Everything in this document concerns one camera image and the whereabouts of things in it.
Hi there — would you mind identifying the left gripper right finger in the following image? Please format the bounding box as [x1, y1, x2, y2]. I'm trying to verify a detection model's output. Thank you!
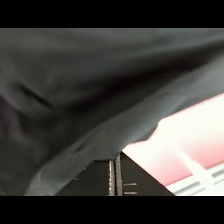
[115, 152, 174, 197]

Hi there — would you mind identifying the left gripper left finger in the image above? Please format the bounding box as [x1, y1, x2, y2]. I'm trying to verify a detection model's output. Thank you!
[55, 159, 116, 197]

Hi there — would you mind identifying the black garment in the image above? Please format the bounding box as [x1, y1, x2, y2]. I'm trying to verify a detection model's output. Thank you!
[0, 28, 224, 197]

